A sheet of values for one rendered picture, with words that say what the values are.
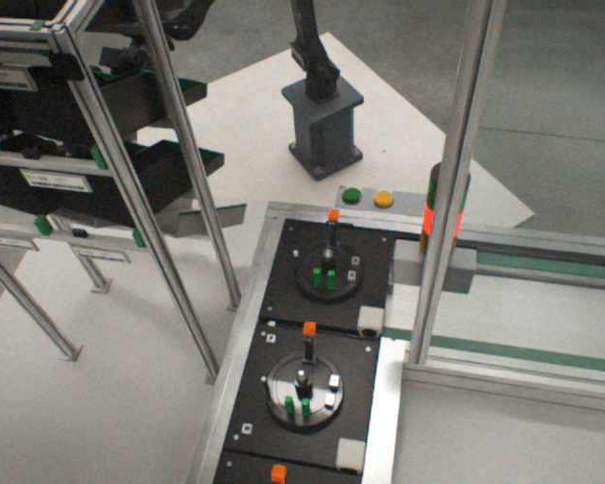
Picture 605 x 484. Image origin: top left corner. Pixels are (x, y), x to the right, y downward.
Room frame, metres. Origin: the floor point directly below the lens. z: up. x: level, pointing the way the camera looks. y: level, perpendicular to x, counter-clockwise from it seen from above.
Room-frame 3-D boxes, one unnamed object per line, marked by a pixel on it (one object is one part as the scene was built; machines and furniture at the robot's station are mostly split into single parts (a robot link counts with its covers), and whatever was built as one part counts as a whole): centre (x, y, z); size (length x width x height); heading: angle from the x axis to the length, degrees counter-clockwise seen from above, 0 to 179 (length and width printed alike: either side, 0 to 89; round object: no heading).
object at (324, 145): (1.10, -0.09, 0.96); 0.15 x 0.15 x 0.20; 26
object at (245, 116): (1.08, -0.04, 0.84); 0.90 x 0.70 x 0.03; 26
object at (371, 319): (0.54, -0.11, 0.97); 0.05 x 0.05 x 0.04; 73
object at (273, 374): (0.41, 0.03, 1.01); 0.24 x 0.24 x 0.13; 73
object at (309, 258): (0.66, -0.05, 0.98); 0.14 x 0.14 x 0.02
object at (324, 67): (1.10, -0.08, 1.15); 0.09 x 0.07 x 0.06; 20
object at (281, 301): (0.66, -0.05, 0.96); 0.24 x 0.24 x 0.02; 73
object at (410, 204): (0.84, -0.19, 0.93); 0.21 x 0.07 x 0.06; 73
